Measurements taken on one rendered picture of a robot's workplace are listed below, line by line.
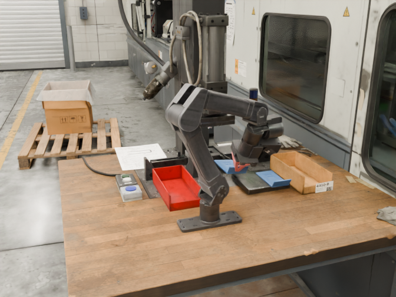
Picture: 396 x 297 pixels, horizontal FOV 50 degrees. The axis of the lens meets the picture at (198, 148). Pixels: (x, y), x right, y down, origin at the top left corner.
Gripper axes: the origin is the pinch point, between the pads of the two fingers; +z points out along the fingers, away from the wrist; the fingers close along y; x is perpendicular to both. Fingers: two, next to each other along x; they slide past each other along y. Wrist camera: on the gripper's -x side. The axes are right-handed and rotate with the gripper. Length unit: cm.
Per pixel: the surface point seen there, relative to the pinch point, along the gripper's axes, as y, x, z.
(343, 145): 21, -59, 10
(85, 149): 214, 35, 219
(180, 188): 6.4, 15.3, 18.2
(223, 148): 25.4, -6.2, 16.6
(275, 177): 4.2, -20.2, 10.5
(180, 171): 15.8, 13.2, 19.6
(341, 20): 60, -58, -27
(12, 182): 177, 100, 224
